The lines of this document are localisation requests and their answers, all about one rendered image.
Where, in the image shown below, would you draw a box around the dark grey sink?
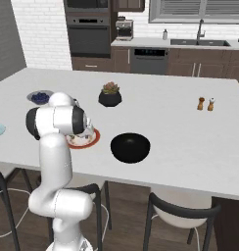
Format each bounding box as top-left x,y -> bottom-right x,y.
169,38 -> 231,47

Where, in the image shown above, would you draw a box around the black dishwasher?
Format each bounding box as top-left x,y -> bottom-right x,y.
129,47 -> 169,75

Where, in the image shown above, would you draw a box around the black bowl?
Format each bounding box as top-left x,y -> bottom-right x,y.
110,131 -> 152,165

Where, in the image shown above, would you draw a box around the dark grey tap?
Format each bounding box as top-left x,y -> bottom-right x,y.
195,18 -> 207,46

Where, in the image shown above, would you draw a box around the red rimmed patterned plate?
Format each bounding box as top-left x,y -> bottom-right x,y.
65,127 -> 101,150

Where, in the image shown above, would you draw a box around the black built-in oven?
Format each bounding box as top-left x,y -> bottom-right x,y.
65,14 -> 113,59

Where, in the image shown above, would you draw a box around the dark brown island cabinet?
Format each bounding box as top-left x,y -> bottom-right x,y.
211,195 -> 239,251

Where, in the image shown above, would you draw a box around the dark blue berries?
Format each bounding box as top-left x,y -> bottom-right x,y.
31,92 -> 50,105

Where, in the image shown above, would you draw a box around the window with grey blinds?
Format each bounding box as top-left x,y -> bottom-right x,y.
148,0 -> 239,25

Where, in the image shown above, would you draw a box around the brown pepper shaker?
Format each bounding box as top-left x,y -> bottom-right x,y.
197,96 -> 206,112

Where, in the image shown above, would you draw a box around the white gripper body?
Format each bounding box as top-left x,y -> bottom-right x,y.
83,116 -> 95,139

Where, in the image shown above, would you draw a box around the black pot with succulent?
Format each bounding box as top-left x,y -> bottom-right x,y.
98,80 -> 123,108

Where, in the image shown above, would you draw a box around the brown white-topped salt shaker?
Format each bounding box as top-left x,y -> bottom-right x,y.
207,97 -> 215,112

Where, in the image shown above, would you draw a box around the silver coffee machine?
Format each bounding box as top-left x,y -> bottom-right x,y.
115,18 -> 135,42

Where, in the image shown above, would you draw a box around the dark brown cupboard run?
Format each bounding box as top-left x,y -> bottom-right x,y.
71,45 -> 239,81

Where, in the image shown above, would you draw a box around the black built-in microwave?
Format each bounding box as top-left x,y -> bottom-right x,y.
64,0 -> 112,15

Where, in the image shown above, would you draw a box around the dark brown upper cupboard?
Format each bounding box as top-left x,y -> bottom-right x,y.
112,0 -> 146,13

